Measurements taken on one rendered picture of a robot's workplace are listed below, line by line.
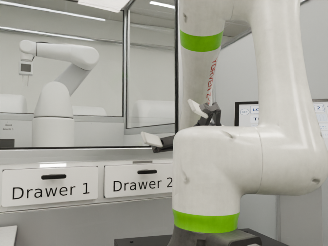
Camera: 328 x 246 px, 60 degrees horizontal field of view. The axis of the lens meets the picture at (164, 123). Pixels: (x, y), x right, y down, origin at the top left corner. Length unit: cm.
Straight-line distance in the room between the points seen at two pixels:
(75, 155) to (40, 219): 23
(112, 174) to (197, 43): 54
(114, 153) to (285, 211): 74
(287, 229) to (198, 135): 90
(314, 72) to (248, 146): 176
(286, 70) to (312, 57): 165
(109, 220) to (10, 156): 39
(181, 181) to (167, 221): 65
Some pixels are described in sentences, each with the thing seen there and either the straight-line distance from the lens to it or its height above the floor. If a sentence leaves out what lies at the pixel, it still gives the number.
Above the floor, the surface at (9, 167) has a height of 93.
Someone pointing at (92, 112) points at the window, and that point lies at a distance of 105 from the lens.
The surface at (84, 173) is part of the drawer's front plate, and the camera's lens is 102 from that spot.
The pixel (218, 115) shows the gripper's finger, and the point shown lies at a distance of 68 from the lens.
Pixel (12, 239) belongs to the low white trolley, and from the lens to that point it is 90.
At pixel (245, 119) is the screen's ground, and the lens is 131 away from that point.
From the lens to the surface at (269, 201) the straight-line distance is 260.
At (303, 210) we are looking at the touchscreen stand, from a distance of 134.
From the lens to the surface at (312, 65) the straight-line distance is 227.
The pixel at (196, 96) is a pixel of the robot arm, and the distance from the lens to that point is 86.
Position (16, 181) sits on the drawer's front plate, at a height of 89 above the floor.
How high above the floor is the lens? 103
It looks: 3 degrees up
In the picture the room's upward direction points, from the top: straight up
